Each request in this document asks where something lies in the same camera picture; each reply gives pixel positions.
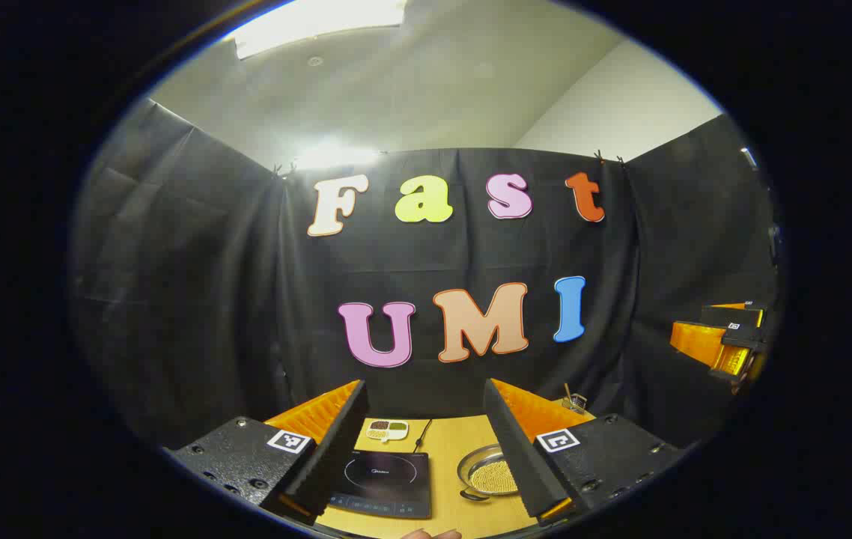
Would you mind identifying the pile of yellow soybeans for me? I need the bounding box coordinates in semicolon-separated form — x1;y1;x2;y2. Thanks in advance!
469;459;518;495

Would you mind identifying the stainless steel pot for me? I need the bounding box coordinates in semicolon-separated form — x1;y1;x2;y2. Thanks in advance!
457;443;528;502

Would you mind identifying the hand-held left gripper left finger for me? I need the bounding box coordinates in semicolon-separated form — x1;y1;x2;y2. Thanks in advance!
164;380;369;525

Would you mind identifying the black induction cooktop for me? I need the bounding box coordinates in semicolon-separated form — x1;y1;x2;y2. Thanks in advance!
325;449;433;520

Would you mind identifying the white divided bean dish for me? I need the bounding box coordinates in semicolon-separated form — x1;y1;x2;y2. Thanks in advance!
366;419;410;444

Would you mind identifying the black backdrop cloth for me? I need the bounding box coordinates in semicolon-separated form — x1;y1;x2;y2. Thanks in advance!
70;97;779;450

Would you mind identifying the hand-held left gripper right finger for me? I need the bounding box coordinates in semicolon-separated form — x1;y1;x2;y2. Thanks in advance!
483;378;689;525

